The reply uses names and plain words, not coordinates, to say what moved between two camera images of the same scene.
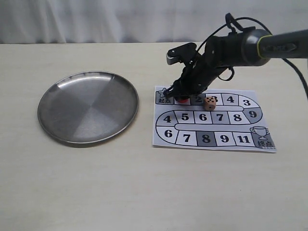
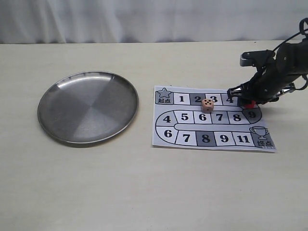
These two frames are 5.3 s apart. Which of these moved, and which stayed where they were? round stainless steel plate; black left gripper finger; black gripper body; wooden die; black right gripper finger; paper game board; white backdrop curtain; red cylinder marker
Moved: black left gripper finger; wooden die; red cylinder marker; black right gripper finger; black gripper body
Stayed: white backdrop curtain; round stainless steel plate; paper game board
